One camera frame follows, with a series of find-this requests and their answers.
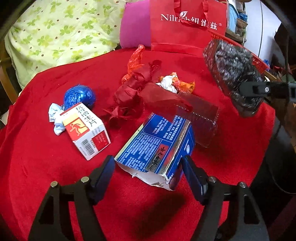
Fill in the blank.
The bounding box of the black patterned wrapper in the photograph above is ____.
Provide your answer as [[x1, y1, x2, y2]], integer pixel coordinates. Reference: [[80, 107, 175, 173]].
[[203, 39, 263, 118]]

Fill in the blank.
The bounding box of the red white medicine box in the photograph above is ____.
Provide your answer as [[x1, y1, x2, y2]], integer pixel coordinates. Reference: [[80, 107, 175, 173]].
[[60, 102, 111, 161]]

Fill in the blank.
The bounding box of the clear plastic tray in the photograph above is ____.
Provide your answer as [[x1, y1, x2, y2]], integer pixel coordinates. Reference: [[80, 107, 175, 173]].
[[177, 92, 219, 148]]

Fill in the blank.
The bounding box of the blue medicine box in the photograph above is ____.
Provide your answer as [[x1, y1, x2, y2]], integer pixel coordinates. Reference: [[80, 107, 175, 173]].
[[115, 113, 195, 191]]

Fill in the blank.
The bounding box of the orange snack wrapper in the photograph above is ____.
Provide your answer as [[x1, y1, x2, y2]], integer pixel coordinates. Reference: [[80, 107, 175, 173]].
[[158, 72, 195, 94]]

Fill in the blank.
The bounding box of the light blue mask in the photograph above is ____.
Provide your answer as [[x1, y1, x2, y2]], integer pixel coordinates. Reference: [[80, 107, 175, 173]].
[[48, 103, 66, 136]]

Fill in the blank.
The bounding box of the white paper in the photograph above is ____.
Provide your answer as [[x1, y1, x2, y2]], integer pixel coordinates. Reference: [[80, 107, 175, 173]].
[[156, 75, 177, 93]]

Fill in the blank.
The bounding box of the blue plastic bag ball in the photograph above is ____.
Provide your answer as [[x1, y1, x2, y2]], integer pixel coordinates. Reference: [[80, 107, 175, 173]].
[[62, 84, 96, 110]]

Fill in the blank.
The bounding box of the red plastic bag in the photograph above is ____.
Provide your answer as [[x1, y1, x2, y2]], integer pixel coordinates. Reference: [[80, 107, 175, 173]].
[[121, 44, 145, 84]]

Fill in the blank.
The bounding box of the red plastic mesh basket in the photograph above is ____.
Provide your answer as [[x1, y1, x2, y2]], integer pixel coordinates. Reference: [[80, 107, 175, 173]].
[[209, 29, 270, 72]]

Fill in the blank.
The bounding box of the red fleece blanket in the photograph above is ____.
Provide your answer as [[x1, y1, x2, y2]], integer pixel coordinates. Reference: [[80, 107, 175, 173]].
[[0, 47, 276, 241]]

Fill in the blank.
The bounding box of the red paper gift bag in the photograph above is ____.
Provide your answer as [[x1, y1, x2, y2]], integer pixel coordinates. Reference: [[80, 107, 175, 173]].
[[149, 0, 227, 56]]

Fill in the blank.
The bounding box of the green clover quilt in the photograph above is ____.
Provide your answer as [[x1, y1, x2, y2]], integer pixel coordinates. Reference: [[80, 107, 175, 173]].
[[4, 0, 127, 88]]

